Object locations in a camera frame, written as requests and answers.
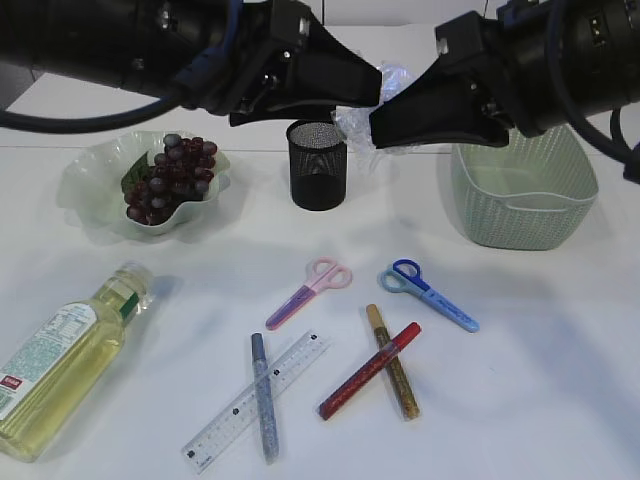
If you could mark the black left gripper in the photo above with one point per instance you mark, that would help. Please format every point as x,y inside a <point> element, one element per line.
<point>237,74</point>

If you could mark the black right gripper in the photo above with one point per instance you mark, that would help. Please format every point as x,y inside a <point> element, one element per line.
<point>490,76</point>

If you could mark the clear plastic sheet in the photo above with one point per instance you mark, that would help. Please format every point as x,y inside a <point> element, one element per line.
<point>353,124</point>

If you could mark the blue scissors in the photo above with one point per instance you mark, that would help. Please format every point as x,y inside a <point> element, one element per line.
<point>405,276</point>

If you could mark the purple artificial grape bunch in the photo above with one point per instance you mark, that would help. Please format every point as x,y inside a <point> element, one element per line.
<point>155,186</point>

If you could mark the yellow tea bottle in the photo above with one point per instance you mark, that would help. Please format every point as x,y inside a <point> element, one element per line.
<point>48,377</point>

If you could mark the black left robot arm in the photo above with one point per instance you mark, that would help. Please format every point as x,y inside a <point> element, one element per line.
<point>137,46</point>

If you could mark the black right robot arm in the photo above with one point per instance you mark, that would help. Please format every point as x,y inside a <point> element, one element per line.
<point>592,55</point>

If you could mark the black mesh pen holder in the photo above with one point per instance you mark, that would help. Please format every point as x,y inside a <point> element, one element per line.
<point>317,165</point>

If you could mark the green woven plastic basket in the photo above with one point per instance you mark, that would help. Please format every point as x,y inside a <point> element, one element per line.
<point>529,195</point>

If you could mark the pale green wavy plate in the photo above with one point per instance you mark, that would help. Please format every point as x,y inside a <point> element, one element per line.
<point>90,186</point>

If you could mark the red glitter pen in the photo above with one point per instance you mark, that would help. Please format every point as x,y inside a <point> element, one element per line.
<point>368,371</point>

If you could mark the silver glitter pen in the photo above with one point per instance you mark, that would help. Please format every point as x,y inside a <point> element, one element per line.
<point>264,399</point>

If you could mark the gold glitter pen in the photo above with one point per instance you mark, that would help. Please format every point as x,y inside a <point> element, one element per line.
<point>395,371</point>

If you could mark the clear plastic ruler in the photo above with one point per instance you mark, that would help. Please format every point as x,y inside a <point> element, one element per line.
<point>206,446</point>

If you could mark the pink purple scissors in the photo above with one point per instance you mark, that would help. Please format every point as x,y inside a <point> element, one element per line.
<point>322,274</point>

